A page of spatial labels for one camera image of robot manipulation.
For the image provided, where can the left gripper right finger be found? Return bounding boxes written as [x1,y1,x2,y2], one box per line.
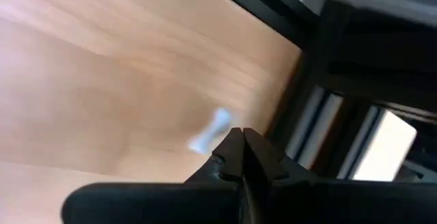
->
[243,127,437,224]

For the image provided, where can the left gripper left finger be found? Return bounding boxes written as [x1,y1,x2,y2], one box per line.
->
[61,127,245,224]

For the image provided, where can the white plastic bone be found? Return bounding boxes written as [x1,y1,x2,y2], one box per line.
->
[186,107,236,155]

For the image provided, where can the white paper sheet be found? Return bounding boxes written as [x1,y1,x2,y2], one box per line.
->
[351,109,418,183]

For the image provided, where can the black aluminium table frame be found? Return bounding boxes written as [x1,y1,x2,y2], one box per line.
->
[200,0,437,184]

